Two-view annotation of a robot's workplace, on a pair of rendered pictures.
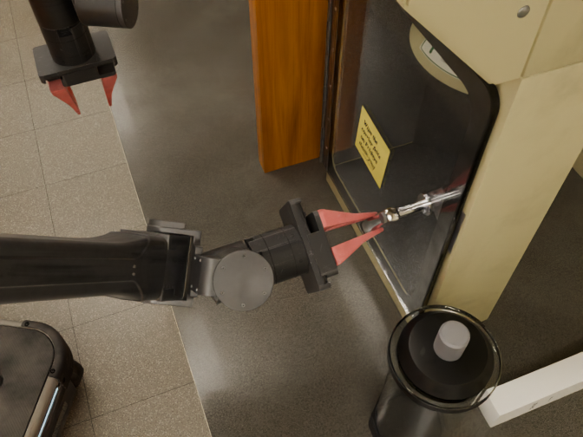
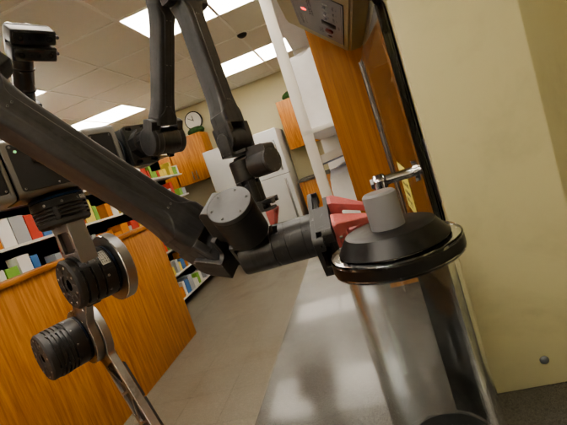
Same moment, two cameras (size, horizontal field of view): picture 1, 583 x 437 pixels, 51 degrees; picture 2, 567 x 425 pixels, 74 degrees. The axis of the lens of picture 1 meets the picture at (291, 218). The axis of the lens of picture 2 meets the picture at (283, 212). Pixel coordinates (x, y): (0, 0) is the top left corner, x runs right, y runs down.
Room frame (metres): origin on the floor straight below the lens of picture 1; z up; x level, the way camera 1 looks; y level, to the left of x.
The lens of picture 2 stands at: (-0.05, -0.25, 1.25)
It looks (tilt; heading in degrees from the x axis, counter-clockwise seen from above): 7 degrees down; 34
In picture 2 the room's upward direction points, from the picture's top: 19 degrees counter-clockwise
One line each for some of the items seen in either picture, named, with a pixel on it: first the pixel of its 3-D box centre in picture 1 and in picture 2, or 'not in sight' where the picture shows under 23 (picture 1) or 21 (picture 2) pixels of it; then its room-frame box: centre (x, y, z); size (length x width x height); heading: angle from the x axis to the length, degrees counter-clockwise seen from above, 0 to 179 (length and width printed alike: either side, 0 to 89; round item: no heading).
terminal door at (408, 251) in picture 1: (383, 141); (406, 171); (0.50, -0.11, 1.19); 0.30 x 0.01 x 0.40; 21
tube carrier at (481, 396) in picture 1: (425, 394); (427, 357); (0.25, -0.15, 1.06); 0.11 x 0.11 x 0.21
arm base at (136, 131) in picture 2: not in sight; (145, 142); (0.73, 0.65, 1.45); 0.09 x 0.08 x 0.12; 172
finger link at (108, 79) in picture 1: (91, 81); (266, 222); (0.67, 0.28, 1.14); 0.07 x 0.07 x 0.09; 21
